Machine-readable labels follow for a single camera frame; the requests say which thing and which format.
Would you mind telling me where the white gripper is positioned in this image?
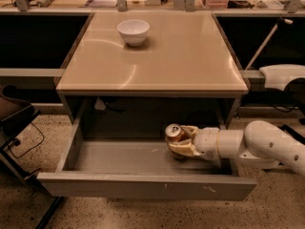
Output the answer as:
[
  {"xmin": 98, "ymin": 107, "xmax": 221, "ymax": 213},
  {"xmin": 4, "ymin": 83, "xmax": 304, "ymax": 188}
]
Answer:
[{"xmin": 167, "ymin": 125, "xmax": 220, "ymax": 160}]

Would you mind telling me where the orange soda can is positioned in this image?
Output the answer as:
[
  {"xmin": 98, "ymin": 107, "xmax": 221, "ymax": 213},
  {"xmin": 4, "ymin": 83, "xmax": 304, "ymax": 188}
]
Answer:
[{"xmin": 165, "ymin": 124, "xmax": 186, "ymax": 160}]

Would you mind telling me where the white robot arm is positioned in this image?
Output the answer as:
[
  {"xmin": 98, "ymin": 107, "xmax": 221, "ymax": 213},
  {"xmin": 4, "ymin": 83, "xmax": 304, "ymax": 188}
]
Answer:
[{"xmin": 165, "ymin": 120, "xmax": 305, "ymax": 177}]

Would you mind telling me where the grey open drawer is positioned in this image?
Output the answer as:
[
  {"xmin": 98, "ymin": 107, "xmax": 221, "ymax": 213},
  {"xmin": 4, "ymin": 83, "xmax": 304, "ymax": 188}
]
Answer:
[{"xmin": 38, "ymin": 97, "xmax": 256, "ymax": 200}]

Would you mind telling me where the grey cabinet with beige top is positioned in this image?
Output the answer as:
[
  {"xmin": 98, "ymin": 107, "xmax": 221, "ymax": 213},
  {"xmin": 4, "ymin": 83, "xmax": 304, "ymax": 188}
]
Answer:
[{"xmin": 56, "ymin": 10, "xmax": 249, "ymax": 119}]

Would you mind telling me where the white chair armrest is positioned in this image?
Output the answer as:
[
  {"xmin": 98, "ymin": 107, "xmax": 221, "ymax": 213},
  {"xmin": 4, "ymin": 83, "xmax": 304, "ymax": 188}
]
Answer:
[{"xmin": 259, "ymin": 64, "xmax": 305, "ymax": 91}]

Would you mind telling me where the black chair base right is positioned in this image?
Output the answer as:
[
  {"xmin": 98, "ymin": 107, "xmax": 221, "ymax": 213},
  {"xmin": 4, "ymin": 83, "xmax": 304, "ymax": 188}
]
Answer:
[{"xmin": 279, "ymin": 119, "xmax": 305, "ymax": 144}]

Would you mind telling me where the white bowl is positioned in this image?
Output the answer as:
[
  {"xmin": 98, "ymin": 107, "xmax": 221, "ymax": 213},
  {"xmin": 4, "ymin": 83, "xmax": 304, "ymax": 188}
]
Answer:
[{"xmin": 117, "ymin": 19, "xmax": 150, "ymax": 46}]

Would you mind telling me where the black office chair left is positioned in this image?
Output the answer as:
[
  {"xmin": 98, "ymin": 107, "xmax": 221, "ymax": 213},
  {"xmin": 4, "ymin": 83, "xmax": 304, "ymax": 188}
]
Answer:
[{"xmin": 0, "ymin": 85, "xmax": 42, "ymax": 186}]

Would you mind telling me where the black cable on floor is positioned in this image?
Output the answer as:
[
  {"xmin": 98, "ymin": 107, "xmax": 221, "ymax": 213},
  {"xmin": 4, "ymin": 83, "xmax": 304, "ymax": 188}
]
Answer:
[{"xmin": 8, "ymin": 121, "xmax": 46, "ymax": 159}]

